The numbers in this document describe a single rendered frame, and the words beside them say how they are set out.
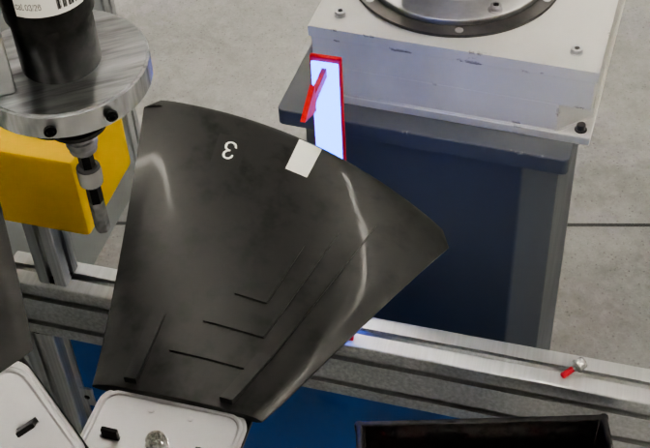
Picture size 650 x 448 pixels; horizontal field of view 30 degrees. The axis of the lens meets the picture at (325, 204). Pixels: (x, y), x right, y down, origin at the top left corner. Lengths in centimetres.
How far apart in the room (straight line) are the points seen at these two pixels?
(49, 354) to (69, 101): 86
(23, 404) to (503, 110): 73
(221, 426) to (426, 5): 64
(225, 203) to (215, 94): 198
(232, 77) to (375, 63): 160
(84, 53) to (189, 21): 252
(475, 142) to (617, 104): 154
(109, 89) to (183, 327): 28
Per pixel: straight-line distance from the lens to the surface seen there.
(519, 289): 140
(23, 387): 62
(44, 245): 119
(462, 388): 115
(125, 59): 49
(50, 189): 107
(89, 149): 52
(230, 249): 77
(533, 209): 131
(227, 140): 83
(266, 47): 289
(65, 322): 127
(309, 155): 84
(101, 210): 55
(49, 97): 48
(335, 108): 93
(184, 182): 80
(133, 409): 71
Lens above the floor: 175
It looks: 45 degrees down
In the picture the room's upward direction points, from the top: 4 degrees counter-clockwise
